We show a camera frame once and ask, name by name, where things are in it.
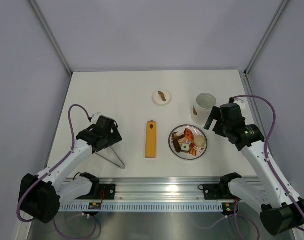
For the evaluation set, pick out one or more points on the white cylindrical lunch container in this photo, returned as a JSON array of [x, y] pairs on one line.
[[202, 107]]

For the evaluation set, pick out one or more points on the yellow rectangular box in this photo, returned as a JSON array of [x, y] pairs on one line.
[[150, 141]]

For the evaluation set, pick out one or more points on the metal food tongs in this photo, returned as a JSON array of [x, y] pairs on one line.
[[111, 157]]

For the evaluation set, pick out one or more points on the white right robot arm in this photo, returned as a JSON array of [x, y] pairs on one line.
[[280, 207]]

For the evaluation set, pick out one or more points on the aluminium mounting rail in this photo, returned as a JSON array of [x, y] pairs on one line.
[[158, 189]]

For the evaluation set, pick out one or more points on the brown mushroom food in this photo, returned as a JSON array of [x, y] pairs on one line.
[[175, 136]]

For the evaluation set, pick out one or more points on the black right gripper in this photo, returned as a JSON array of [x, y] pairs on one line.
[[215, 114]]

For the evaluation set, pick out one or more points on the sushi roll with green centre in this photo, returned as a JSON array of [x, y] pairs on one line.
[[185, 148]]

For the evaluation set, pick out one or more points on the white slotted cable duct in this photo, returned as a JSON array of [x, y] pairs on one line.
[[143, 207]]

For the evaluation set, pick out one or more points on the right aluminium frame post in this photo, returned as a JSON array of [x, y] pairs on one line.
[[266, 36]]

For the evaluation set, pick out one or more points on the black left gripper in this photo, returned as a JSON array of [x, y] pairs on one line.
[[114, 138]]

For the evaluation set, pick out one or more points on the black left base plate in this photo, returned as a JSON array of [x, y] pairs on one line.
[[101, 191]]

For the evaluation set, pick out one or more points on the aluminium frame post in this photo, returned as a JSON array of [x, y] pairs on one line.
[[49, 35], [266, 36]]

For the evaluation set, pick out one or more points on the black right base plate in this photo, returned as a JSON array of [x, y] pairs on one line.
[[216, 191]]

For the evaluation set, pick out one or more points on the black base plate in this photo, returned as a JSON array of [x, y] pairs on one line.
[[101, 191], [216, 191]]

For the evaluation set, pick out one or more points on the white lid with brown handle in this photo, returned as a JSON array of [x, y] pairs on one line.
[[161, 97]]

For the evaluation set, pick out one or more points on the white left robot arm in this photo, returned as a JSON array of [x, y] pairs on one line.
[[41, 195]]

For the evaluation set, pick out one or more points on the left aluminium frame post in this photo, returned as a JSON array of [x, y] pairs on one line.
[[49, 35]]

